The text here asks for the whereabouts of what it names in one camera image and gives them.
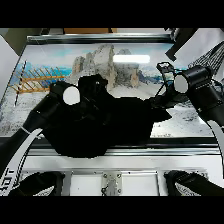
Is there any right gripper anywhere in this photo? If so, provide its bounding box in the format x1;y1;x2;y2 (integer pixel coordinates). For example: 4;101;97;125
150;89;183;109

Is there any black garment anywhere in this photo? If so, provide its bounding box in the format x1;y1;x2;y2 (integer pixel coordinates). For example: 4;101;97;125
43;73;173;160
164;28;198;63

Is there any striped garment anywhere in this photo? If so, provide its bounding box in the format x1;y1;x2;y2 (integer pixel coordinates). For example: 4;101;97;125
188;41;224;83

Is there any silver frame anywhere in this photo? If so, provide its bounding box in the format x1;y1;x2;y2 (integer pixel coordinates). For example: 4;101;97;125
0;32;224;197

